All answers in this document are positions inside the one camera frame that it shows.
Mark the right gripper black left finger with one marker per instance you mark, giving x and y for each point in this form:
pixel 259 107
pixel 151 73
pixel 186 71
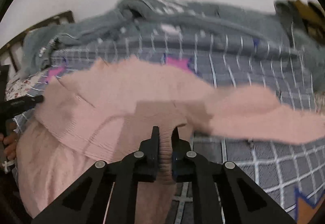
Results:
pixel 149 163

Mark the grey checked star bedsheet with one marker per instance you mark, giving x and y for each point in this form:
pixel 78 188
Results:
pixel 292 174

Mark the dark wooden headboard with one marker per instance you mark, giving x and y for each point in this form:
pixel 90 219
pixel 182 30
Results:
pixel 12 51

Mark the pink knit sweater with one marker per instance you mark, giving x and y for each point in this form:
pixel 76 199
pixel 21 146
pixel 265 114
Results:
pixel 105 112

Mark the brown olive clothes pile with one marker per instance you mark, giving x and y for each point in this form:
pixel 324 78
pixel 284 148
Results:
pixel 304 16

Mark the person's left hand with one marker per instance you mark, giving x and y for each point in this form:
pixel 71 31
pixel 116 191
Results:
pixel 10 145

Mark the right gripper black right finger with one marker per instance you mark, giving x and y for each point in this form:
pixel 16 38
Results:
pixel 181 168

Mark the grey-green fleece blanket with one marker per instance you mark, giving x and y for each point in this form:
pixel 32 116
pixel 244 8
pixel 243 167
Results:
pixel 178 17

